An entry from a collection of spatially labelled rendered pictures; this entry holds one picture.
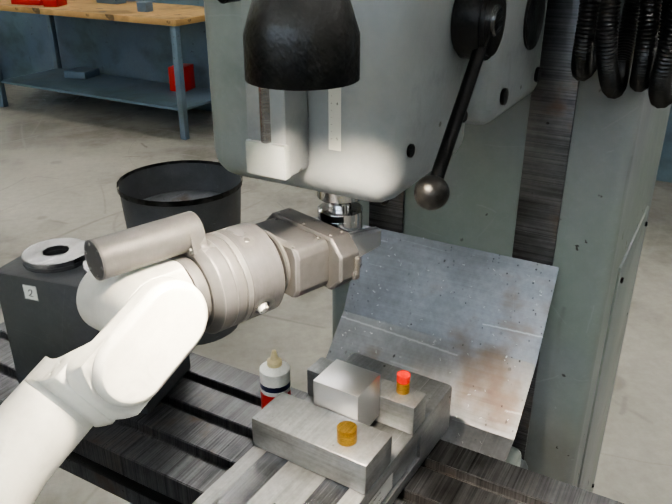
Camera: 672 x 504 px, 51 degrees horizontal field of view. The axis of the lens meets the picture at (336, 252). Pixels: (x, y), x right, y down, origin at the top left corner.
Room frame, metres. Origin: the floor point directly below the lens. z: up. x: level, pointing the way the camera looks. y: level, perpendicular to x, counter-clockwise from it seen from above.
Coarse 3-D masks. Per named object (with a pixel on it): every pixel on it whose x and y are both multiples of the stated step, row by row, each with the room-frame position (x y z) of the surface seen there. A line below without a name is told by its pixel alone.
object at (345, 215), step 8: (320, 208) 0.68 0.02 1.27; (328, 208) 0.68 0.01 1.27; (352, 208) 0.68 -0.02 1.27; (360, 208) 0.68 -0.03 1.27; (320, 216) 0.67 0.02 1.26; (328, 216) 0.66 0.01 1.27; (336, 216) 0.66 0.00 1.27; (344, 216) 0.66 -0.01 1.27; (352, 216) 0.66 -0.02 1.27; (360, 216) 0.67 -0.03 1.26
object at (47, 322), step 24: (48, 240) 0.93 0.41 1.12; (72, 240) 0.93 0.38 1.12; (24, 264) 0.87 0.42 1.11; (48, 264) 0.85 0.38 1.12; (72, 264) 0.86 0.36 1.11; (0, 288) 0.85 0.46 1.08; (24, 288) 0.84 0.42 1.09; (48, 288) 0.83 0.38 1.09; (72, 288) 0.81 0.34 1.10; (24, 312) 0.84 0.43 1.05; (48, 312) 0.83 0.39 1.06; (72, 312) 0.82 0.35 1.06; (24, 336) 0.85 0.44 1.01; (48, 336) 0.83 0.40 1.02; (72, 336) 0.82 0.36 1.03; (24, 360) 0.85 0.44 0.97; (168, 384) 0.84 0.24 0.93; (144, 408) 0.79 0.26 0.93
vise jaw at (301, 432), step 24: (264, 408) 0.66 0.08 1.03; (288, 408) 0.66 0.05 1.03; (312, 408) 0.66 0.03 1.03; (264, 432) 0.63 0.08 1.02; (288, 432) 0.62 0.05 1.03; (312, 432) 0.62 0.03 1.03; (336, 432) 0.62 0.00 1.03; (360, 432) 0.62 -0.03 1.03; (384, 432) 0.62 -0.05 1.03; (288, 456) 0.62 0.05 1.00; (312, 456) 0.60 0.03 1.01; (336, 456) 0.58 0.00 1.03; (360, 456) 0.58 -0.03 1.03; (384, 456) 0.60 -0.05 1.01; (336, 480) 0.58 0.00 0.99; (360, 480) 0.57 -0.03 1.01
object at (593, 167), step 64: (576, 0) 0.94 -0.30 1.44; (512, 128) 0.97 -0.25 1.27; (576, 128) 0.93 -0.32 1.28; (640, 128) 0.92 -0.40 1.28; (512, 192) 0.97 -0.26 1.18; (576, 192) 0.92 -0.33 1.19; (640, 192) 1.08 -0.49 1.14; (512, 256) 0.96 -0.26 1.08; (576, 256) 0.92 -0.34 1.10; (576, 320) 0.91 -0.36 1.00; (576, 384) 0.90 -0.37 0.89; (576, 448) 0.90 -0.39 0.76
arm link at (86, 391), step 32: (160, 288) 0.49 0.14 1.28; (192, 288) 0.50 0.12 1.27; (128, 320) 0.46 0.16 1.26; (160, 320) 0.48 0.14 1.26; (192, 320) 0.49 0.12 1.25; (96, 352) 0.44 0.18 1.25; (128, 352) 0.45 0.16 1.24; (160, 352) 0.47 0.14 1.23; (32, 384) 0.45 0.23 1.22; (64, 384) 0.44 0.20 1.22; (96, 384) 0.43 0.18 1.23; (128, 384) 0.45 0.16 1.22; (160, 384) 0.46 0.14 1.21; (96, 416) 0.44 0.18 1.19; (128, 416) 0.45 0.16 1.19
